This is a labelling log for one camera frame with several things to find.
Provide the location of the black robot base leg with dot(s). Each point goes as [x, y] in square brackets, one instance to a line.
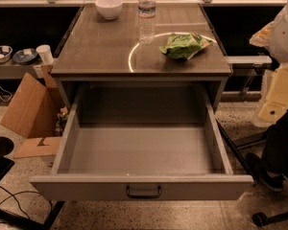
[236, 146]

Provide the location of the grey cabinet with drawer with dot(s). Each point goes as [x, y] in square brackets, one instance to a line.
[109, 50]

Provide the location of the blue bowl near cup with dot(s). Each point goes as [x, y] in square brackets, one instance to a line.
[25, 56]

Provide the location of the blue bowl far left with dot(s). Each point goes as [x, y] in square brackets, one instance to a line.
[5, 53]

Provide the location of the white paper cup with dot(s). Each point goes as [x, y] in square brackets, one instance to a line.
[45, 54]

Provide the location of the black drawer handle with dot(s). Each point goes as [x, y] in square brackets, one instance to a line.
[143, 193]

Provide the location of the brown cardboard box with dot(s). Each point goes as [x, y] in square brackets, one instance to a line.
[32, 113]

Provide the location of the open grey top drawer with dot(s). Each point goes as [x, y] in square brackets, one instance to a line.
[143, 137]

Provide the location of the white ceramic bowl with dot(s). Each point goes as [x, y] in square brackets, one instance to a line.
[109, 9]

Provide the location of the green chip bag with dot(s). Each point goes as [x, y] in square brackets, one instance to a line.
[184, 46]

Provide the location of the person in black trousers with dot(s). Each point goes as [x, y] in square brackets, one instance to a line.
[271, 166]

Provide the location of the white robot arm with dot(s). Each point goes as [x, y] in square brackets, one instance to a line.
[274, 102]

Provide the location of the clear plastic water bottle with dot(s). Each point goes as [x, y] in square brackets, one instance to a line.
[146, 21]

